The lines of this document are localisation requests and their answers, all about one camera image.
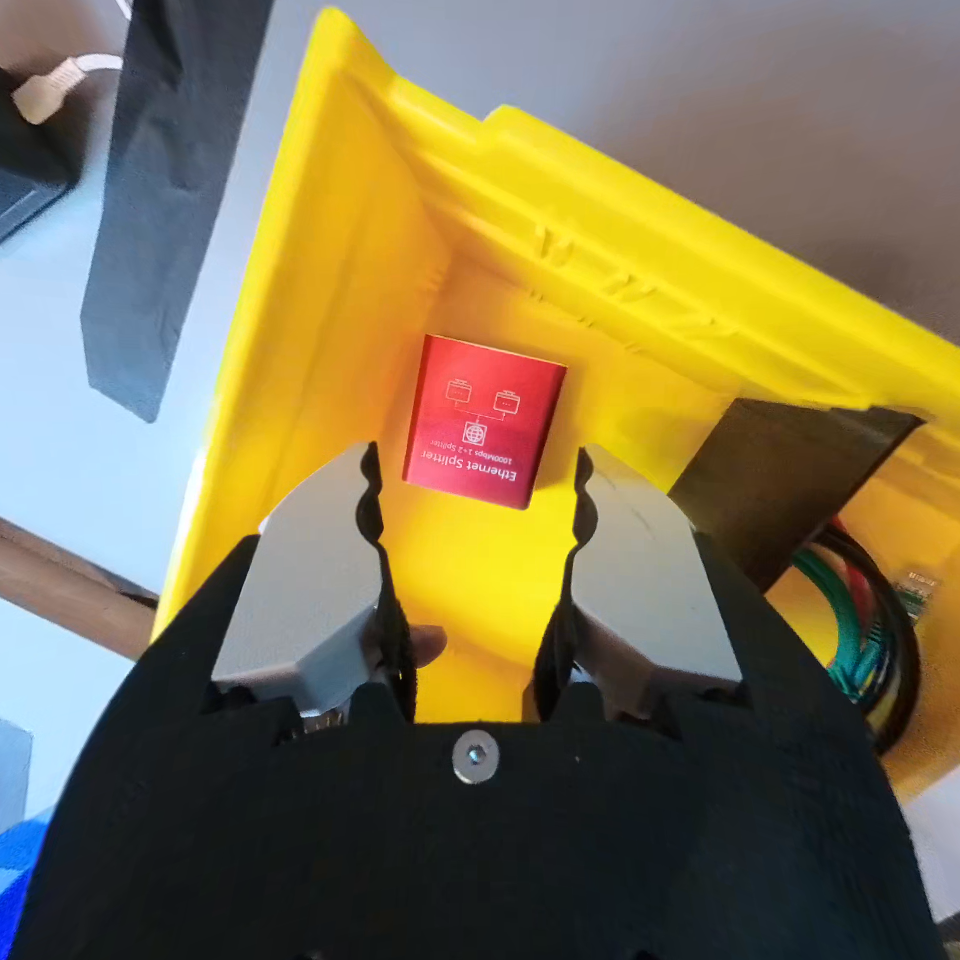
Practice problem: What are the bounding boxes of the dark grey power adapter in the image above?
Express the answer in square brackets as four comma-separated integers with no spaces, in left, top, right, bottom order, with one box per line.
[0,67,78,243]

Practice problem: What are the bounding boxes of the grey desk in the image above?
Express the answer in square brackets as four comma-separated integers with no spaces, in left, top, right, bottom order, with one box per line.
[0,0,960,927]

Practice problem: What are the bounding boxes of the yellow plastic bin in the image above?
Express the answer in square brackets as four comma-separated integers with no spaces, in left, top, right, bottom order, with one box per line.
[150,6,960,804]

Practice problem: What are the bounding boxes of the white cable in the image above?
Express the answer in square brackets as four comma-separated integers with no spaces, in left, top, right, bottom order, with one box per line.
[11,52,126,126]

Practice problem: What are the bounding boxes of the black ethernet cable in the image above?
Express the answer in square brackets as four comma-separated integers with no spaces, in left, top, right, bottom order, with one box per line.
[813,525,925,755]

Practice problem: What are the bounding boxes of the dark bin divider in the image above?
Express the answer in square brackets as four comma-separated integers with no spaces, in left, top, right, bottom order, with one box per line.
[667,397,925,594]

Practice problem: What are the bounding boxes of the green ethernet cable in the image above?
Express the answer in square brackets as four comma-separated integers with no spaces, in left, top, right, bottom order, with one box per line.
[793,551,940,702]

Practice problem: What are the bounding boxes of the red ethernet splitter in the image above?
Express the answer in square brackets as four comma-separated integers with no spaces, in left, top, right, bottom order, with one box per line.
[401,333,569,511]

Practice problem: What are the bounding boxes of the red ethernet cable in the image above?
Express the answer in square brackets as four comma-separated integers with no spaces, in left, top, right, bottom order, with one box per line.
[828,521,879,609]

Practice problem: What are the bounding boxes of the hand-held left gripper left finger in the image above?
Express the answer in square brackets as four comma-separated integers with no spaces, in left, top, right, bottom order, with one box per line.
[212,441,419,723]

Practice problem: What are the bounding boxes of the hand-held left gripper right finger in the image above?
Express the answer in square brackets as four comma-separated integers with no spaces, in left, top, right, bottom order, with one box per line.
[532,444,745,721]

